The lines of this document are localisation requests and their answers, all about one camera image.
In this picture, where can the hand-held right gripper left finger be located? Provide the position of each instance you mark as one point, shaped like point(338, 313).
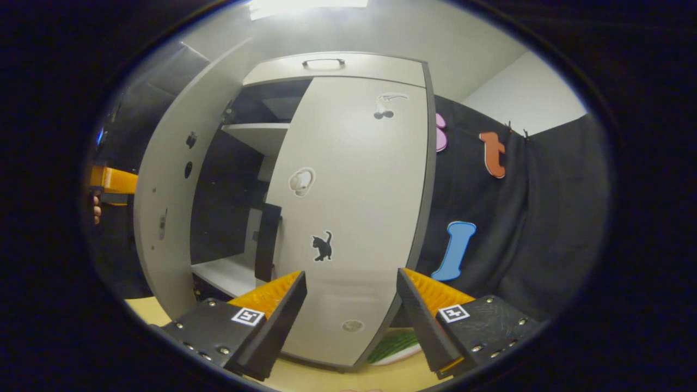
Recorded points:
point(280, 326)

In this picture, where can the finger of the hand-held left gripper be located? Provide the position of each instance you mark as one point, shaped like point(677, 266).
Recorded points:
point(117, 179)

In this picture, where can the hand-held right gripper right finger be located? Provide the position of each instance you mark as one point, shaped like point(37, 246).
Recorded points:
point(422, 321)

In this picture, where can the white cabinet door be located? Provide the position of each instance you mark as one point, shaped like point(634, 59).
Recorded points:
point(359, 218)
point(163, 179)

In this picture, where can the white cabinet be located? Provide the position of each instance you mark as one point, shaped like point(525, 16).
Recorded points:
point(218, 207)

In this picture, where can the toy watermelon slice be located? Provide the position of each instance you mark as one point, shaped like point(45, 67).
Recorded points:
point(392, 345)

